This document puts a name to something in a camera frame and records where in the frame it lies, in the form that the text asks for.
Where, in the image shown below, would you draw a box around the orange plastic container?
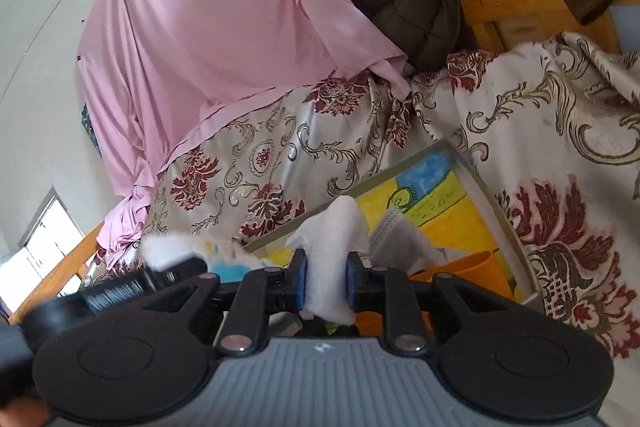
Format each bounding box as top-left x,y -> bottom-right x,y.
357,251 -> 517,339

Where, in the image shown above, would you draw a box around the colourful wall hanging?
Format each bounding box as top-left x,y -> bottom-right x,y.
79,102 -> 104,158

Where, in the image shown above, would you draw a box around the orange wooden bed rail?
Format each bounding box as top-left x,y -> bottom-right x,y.
9,224 -> 109,324

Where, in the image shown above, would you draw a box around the grey mesh cloth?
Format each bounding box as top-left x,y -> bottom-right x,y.
372,211 -> 452,276

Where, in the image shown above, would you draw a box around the person's left hand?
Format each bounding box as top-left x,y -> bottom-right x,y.
0,399 -> 52,427

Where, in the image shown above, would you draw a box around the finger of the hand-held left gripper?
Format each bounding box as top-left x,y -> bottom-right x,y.
149,257 -> 209,290

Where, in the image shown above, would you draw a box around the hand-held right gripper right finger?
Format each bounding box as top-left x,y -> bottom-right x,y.
346,252 -> 506,356

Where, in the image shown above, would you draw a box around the white towel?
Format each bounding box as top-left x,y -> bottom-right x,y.
141,196 -> 374,326

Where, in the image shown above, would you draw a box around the window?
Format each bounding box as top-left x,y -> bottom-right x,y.
0,187 -> 87,314

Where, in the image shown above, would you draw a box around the pink hanging sheet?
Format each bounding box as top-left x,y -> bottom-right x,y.
76,0 -> 414,254

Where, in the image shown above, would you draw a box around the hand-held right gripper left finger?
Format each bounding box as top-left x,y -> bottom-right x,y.
140,249 -> 309,356

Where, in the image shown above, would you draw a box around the floral printed blanket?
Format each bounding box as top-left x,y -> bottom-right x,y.
82,32 -> 640,361

